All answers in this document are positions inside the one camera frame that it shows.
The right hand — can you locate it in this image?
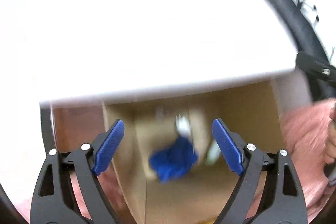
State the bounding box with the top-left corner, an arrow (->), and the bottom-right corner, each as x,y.
323,107 -> 336,164

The white charger plug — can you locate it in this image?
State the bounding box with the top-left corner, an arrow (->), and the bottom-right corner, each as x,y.
175,114 -> 191,138

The blue cloth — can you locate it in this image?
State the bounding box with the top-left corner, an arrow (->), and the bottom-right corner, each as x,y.
149,136 -> 198,182

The teal cosmetic tube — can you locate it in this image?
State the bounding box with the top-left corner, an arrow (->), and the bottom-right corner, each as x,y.
205,139 -> 221,166

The cardboard box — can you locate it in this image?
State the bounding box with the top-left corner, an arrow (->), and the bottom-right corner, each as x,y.
53,81 -> 284,223

